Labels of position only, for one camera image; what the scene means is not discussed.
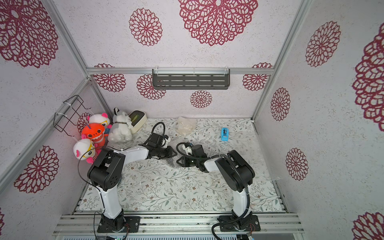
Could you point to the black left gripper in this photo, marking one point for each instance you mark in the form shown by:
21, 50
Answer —
170, 152

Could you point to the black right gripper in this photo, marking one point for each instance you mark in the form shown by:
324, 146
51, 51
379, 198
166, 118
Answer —
186, 161

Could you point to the clear bubble wrap sheet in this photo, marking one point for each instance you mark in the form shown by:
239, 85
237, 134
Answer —
186, 125
175, 159

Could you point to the black dinner plate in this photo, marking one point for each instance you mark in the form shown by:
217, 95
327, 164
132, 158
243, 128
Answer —
170, 163

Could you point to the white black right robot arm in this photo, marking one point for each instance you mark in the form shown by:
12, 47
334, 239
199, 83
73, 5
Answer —
235, 170

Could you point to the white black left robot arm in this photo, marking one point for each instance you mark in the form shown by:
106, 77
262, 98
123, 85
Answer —
106, 172

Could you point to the floral table mat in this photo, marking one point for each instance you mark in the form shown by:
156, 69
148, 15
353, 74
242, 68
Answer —
150, 185

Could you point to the grey white husky plush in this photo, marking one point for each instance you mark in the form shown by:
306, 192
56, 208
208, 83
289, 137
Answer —
120, 132

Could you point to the blue tape dispenser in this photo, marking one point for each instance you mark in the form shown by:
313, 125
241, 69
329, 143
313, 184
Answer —
224, 134

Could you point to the white pink plush toy top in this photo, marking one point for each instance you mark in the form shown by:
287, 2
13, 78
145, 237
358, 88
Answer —
102, 119

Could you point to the orange red plush toy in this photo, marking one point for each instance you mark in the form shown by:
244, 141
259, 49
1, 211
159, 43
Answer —
94, 132

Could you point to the white plush with yellow glasses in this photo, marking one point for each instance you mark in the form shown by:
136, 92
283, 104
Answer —
86, 150

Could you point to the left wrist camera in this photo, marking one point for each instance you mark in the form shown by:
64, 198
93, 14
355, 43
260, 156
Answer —
158, 140

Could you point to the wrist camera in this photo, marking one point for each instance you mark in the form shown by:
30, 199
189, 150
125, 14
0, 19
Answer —
158, 140
194, 150

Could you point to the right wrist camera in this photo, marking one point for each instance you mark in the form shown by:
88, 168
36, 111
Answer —
194, 150

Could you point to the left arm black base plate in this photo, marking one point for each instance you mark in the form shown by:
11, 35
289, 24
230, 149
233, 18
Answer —
127, 224

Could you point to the grey wall shelf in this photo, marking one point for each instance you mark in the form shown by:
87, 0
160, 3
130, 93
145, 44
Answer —
191, 80

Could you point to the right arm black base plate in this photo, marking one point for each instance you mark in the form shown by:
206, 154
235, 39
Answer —
250, 223

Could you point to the black wire basket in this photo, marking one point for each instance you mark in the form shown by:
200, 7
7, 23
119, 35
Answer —
72, 118

